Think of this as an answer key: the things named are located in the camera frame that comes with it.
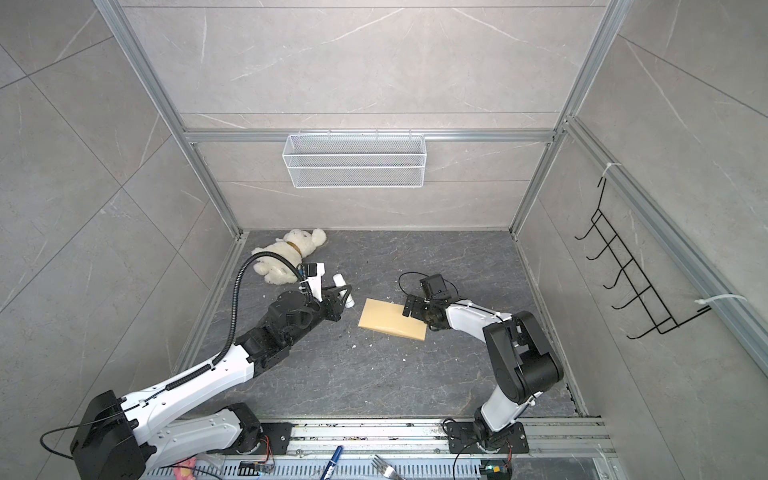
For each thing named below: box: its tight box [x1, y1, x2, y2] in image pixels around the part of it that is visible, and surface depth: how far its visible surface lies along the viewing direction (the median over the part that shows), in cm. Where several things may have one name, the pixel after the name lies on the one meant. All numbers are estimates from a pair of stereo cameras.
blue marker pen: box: [320, 445, 344, 480], surface depth 70 cm
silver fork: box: [371, 454, 404, 480], surface depth 70 cm
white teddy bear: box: [251, 228, 327, 285], surface depth 107 cm
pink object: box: [173, 457, 197, 480], surface depth 69 cm
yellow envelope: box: [358, 298, 427, 341], surface depth 97 cm
